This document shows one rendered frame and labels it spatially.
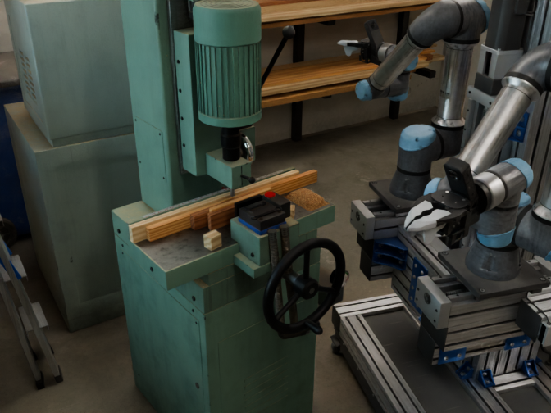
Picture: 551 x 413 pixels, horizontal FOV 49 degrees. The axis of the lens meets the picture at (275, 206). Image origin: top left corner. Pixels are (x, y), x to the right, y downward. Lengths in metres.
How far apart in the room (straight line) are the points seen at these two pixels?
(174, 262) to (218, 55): 0.55
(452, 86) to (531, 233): 0.66
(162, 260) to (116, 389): 1.05
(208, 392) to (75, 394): 0.81
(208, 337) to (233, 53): 0.79
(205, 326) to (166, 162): 0.51
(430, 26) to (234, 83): 0.69
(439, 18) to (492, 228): 0.81
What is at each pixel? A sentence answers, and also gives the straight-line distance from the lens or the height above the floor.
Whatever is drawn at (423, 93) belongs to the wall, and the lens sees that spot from 5.56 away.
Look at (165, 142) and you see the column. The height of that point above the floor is 1.09.
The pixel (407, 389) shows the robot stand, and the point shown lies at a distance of 2.24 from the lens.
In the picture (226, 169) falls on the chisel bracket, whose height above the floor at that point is 1.06.
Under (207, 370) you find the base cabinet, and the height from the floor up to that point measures 0.50.
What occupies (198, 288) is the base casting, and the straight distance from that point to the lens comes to 1.69.
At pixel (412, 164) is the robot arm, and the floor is 0.95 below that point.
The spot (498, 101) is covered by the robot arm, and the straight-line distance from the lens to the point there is 1.52.
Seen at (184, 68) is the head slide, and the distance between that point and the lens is 1.73.
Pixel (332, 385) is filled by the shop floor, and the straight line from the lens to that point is 2.54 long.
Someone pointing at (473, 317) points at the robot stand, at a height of 0.70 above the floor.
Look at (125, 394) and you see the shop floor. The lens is 2.55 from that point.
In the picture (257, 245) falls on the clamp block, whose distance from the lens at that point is 1.59.
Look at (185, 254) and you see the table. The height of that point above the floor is 0.90.
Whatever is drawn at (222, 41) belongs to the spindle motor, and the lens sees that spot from 1.57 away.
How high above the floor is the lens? 1.78
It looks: 28 degrees down
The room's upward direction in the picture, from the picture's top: straight up
